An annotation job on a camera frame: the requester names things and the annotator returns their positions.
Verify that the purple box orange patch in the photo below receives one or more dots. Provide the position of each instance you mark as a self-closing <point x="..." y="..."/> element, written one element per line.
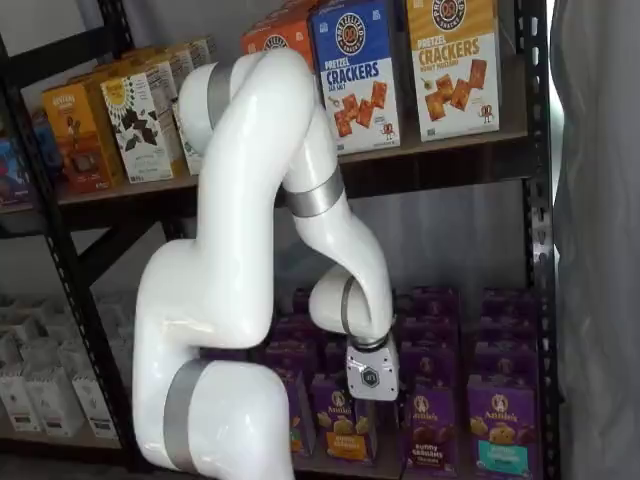
<point x="299" y="415"/>

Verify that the blue snack package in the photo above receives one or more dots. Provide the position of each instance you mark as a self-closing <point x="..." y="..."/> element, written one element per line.
<point x="15" y="170"/>

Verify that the orange yellow snack box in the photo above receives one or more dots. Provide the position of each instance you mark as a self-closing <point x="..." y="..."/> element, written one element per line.
<point x="75" y="135"/>

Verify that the purple box yellow patch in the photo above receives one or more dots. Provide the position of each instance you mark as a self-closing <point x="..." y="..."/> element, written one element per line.
<point x="340" y="430"/>

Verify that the purple snack box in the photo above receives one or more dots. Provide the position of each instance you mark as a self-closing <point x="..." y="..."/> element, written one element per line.
<point x="335" y="360"/>
<point x="430" y="330"/>
<point x="510" y="300"/>
<point x="435" y="300"/>
<point x="301" y="302"/>
<point x="292" y="330"/>
<point x="507" y="327"/>
<point x="430" y="362"/>
<point x="505" y="360"/>
<point x="292" y="357"/>

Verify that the white snack box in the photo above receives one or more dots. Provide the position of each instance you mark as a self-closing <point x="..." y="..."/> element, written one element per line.
<point x="17" y="405"/>
<point x="45" y="355"/>
<point x="84" y="400"/>
<point x="77" y="357"/>
<point x="55" y="405"/>

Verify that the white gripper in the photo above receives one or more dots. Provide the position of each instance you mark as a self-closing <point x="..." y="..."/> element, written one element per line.
<point x="372" y="372"/>

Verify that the yellow pretzel crackers box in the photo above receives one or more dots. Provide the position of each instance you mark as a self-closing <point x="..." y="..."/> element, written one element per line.
<point x="452" y="70"/>

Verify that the orange pretzel crackers box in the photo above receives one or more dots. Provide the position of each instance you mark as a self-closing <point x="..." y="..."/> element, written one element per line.
<point x="272" y="40"/>

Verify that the white box dark crackers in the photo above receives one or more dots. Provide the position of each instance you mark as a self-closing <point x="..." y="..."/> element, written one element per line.
<point x="137" y="125"/>

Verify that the blue pretzel crackers box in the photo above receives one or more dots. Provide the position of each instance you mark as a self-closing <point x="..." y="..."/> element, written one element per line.
<point x="357" y="75"/>

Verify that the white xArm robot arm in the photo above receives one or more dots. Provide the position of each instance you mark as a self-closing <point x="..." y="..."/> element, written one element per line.
<point x="225" y="250"/>

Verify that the gray curtain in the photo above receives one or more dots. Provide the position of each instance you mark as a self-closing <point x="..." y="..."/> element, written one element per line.
<point x="600" y="250"/>

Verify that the purple box brown patch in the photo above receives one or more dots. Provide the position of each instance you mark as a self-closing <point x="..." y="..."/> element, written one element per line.
<point x="432" y="430"/>

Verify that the black metal shelf rack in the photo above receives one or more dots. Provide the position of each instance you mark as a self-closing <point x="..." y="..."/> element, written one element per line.
<point x="64" y="260"/>
<point x="537" y="150"/>

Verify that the purple box teal patch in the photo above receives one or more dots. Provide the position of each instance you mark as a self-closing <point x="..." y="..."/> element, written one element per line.
<point x="502" y="425"/>

